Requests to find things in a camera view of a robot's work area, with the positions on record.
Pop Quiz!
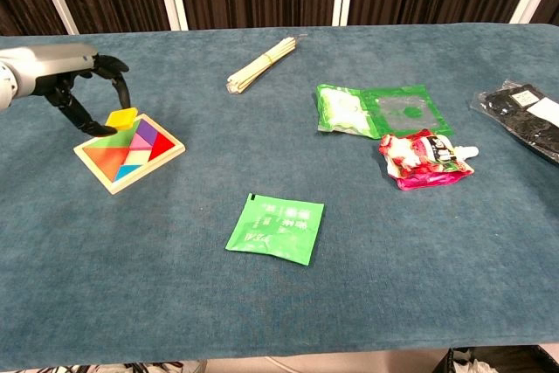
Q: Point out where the blue triangular puzzle piece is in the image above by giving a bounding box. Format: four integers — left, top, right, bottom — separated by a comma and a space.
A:
114, 164, 143, 183

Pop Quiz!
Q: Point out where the orange triangle tangram piece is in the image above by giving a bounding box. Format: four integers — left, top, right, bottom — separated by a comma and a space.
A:
82, 146, 132, 183

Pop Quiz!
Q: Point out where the flat green sachet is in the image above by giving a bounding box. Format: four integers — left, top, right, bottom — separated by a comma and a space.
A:
224, 192, 326, 267

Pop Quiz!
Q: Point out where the wooden tangram tray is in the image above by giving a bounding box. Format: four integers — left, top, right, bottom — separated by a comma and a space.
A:
72, 113, 187, 196

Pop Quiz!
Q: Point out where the green triangle tangram piece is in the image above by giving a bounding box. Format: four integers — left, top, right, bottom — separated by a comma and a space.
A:
82, 119, 142, 149

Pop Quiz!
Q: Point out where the tangle of cables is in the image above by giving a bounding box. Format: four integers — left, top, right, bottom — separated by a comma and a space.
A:
54, 360, 207, 373

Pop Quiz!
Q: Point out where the red spouted drink pouch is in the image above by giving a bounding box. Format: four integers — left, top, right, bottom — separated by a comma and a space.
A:
377, 128, 480, 191

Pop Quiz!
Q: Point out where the purple parallelogram tangram piece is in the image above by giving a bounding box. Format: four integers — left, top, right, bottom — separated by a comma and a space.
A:
135, 119, 160, 148

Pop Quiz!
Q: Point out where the yellow square tangram piece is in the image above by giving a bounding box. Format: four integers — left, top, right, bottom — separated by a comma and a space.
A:
105, 107, 140, 131

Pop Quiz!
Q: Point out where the bundle of pale wooden sticks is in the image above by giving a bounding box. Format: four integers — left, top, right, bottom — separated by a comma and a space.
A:
225, 34, 309, 95

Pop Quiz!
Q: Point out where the black storage box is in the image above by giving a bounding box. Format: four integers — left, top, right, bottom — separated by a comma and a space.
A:
438, 345, 559, 373

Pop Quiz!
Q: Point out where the blue velvet tablecloth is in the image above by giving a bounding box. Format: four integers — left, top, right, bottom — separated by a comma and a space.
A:
0, 22, 559, 370

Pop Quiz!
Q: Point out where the red triangle tangram piece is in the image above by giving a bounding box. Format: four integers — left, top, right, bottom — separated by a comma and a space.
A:
148, 133, 177, 163

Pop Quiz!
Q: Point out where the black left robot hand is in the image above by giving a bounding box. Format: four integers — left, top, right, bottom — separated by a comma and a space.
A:
16, 43, 131, 138

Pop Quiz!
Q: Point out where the black item in clear bag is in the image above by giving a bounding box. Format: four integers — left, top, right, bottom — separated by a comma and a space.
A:
469, 79, 559, 164

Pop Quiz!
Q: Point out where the green and white pouch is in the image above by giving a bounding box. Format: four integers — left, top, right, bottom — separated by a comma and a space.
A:
315, 83, 454, 140

